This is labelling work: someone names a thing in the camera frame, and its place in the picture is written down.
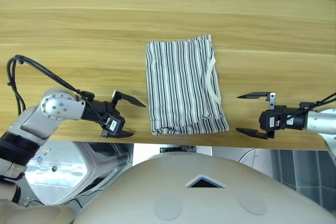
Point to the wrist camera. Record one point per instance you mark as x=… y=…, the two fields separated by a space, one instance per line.
x=268 y=120
x=113 y=123

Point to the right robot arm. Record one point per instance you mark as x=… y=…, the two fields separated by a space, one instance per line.
x=319 y=121

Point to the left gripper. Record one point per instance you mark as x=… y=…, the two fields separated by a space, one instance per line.
x=95 y=110

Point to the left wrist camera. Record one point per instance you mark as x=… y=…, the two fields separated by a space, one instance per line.
x=113 y=123

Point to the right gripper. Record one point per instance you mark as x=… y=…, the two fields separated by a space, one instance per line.
x=282 y=119

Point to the striped T-shirt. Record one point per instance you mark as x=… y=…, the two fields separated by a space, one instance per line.
x=183 y=85

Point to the robot body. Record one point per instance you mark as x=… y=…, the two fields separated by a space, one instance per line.
x=204 y=190

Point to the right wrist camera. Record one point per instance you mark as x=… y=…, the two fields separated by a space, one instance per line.
x=268 y=120

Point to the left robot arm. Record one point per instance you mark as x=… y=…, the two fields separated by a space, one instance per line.
x=39 y=119

